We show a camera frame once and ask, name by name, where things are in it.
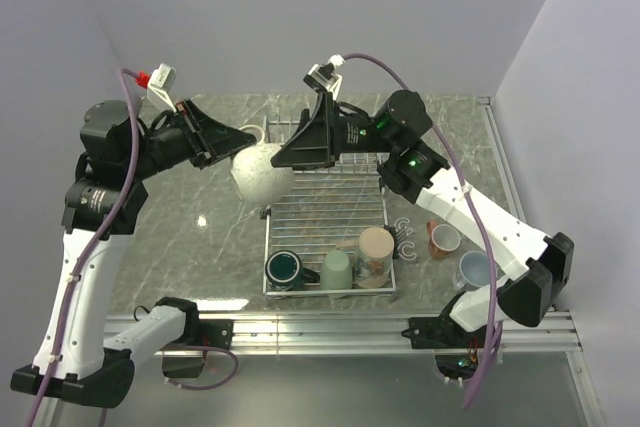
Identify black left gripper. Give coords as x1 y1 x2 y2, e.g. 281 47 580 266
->
124 97 257 180

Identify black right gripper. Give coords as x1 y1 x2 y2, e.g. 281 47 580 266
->
264 92 399 172

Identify white speckled round mug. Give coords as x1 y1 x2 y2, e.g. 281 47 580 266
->
230 124 295 207

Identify beige patterned mug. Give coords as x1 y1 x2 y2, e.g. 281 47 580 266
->
354 227 395 289

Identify dark teal mug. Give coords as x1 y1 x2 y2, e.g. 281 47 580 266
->
264 250 320 291

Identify light green cup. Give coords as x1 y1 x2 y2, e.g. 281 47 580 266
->
320 249 353 291

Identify pink coffee mug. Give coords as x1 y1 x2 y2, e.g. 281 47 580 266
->
426 219 461 260

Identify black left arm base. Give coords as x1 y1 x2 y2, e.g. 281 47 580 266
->
161 319 239 388

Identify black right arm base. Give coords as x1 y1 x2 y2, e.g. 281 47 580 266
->
401 316 486 383

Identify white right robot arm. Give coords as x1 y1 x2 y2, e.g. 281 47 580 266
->
271 90 574 347

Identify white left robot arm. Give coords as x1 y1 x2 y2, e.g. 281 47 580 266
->
10 99 257 409

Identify white cup holder hooks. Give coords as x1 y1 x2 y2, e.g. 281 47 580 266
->
390 217 417 262

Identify light blue mug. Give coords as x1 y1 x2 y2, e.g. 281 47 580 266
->
452 251 490 291

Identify metal wire dish rack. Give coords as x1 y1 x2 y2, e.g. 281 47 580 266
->
261 114 397 303

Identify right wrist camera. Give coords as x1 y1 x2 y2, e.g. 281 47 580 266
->
303 54 345 100

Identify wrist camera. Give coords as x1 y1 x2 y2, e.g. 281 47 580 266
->
135 63 176 112
303 54 345 100

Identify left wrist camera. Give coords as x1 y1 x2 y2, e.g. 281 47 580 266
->
135 63 176 112

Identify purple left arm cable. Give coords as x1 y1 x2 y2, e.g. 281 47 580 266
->
24 67 241 427

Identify aluminium table edge rail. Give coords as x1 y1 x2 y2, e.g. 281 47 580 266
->
29 96 591 427

